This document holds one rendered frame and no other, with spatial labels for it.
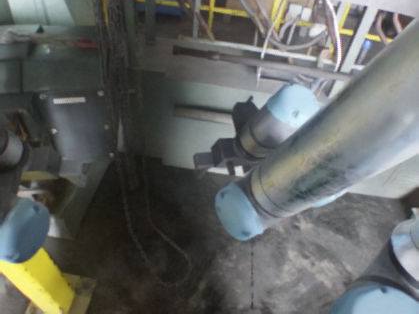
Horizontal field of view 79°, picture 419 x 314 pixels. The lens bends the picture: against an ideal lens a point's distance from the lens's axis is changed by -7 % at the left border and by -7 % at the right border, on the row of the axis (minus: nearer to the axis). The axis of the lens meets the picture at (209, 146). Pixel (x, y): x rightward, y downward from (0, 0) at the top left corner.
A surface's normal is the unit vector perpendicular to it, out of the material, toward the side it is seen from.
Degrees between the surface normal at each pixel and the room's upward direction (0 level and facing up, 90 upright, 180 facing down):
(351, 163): 99
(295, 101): 25
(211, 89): 90
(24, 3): 90
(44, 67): 45
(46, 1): 90
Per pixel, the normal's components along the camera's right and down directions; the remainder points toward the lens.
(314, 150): -0.90, 0.13
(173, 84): -0.11, 0.66
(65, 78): 0.25, -0.04
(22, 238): 0.97, 0.24
